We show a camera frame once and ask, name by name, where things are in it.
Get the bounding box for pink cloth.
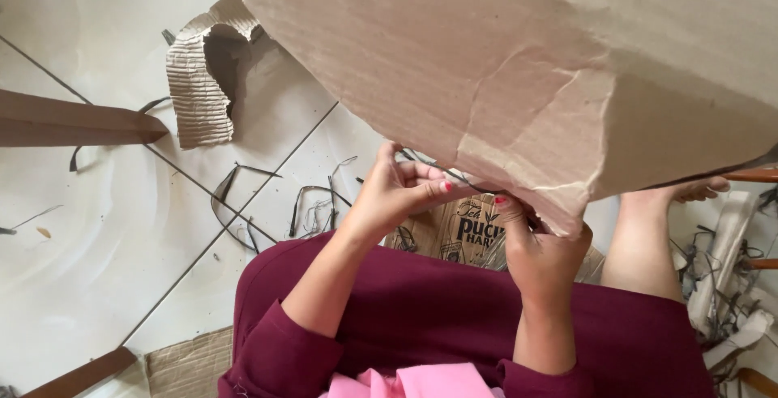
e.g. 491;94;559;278
321;363;507;398

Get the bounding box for thin black edging strip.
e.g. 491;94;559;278
398;149;505;196

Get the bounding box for person's maroon garment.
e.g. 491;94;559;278
218;231;719;398

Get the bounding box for person's bare leg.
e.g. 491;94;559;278
601;176;732;303

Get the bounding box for heap of white paper scraps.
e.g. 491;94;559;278
669;186;778;387

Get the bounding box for printed brown cardboard box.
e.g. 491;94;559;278
383;194;607;285

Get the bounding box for dark brown wooden board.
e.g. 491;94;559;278
20;346;139;398

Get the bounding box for person's right hand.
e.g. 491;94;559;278
491;194;594;305

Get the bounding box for person's left hand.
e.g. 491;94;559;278
343;141;487;247

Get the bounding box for torn corrugated cardboard piece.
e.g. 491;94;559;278
166;0;266;150

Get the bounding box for scattered black tape scraps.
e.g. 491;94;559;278
0;29;365;254

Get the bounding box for flat corrugated cardboard piece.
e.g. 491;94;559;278
145;325;235;398

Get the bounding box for large brown cardboard sheet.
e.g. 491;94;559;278
226;0;778;238

